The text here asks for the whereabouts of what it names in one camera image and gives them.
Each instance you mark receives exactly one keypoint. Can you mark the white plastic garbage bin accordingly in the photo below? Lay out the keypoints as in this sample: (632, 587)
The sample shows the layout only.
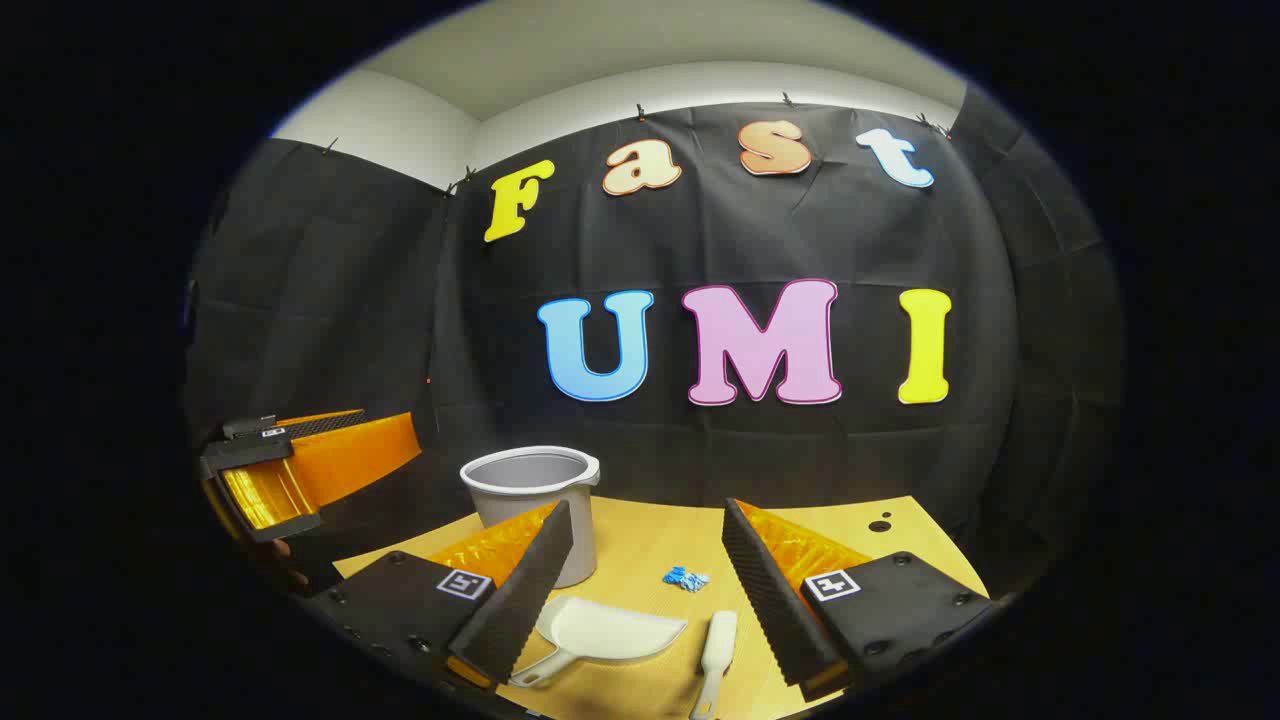
(510, 505)

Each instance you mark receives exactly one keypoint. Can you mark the blue paper scrap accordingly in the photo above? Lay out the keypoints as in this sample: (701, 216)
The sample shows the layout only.
(698, 581)
(675, 577)

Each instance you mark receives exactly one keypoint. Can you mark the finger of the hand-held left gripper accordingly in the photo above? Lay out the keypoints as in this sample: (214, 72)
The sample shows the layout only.
(320, 424)
(350, 460)

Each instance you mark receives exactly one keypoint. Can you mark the small white broom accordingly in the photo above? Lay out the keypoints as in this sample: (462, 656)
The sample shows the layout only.
(720, 640)

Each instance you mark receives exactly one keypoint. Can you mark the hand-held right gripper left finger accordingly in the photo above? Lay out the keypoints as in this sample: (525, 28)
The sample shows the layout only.
(520, 600)

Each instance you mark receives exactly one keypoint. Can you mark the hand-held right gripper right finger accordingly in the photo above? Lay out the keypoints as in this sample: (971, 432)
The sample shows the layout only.
(775, 600)

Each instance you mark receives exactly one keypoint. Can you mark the wooden desktop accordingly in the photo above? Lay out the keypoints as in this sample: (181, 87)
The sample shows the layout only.
(640, 540)

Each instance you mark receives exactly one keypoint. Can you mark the white plastic dustpan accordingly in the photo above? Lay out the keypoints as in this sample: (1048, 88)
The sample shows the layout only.
(610, 630)

